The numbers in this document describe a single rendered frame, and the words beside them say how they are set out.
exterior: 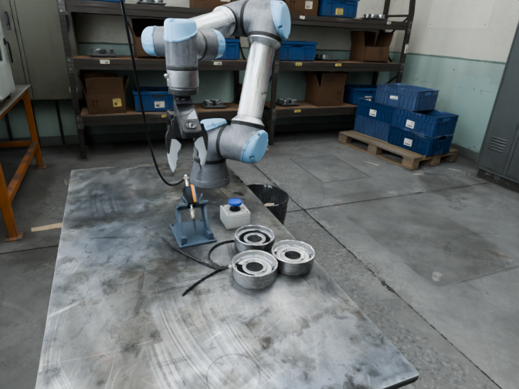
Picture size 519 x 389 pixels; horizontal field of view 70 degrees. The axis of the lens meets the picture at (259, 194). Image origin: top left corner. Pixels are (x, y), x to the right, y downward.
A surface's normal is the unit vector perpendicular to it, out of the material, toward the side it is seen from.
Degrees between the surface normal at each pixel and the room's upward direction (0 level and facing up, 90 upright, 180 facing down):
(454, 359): 0
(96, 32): 90
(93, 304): 0
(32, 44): 90
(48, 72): 90
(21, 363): 0
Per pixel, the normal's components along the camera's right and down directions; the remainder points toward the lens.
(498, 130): -0.93, 0.11
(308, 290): 0.04, -0.91
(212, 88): 0.37, 0.39
